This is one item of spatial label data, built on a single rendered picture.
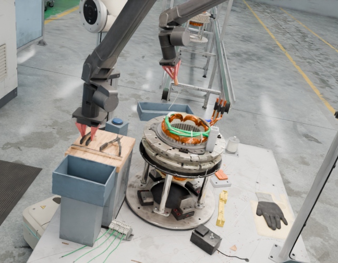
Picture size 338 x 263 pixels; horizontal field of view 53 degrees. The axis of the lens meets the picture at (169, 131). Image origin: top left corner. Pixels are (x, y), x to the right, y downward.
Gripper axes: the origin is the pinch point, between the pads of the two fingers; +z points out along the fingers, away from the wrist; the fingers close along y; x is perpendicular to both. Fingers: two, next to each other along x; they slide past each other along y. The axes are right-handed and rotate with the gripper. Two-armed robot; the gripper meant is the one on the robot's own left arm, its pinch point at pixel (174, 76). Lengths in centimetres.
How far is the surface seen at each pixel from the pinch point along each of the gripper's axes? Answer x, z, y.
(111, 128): 20.2, 9.5, -27.0
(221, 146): -25.0, 17.4, -24.8
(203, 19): 67, 52, 250
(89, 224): 9, 19, -68
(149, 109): 15.3, 15.6, -2.3
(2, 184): 148, 78, -7
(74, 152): 15, 0, -55
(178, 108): 4.0, 19.5, 5.7
